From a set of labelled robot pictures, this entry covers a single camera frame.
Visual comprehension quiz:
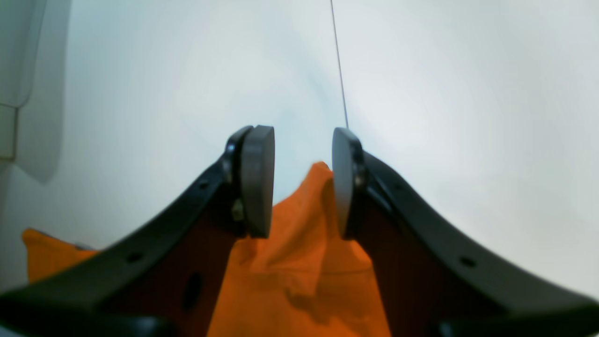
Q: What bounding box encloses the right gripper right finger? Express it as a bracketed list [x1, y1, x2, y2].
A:
[332, 127, 599, 337]

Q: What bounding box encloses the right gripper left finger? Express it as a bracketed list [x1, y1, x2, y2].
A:
[1, 125, 275, 337]

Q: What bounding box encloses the orange t-shirt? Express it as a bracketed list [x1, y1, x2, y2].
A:
[27, 162, 391, 337]

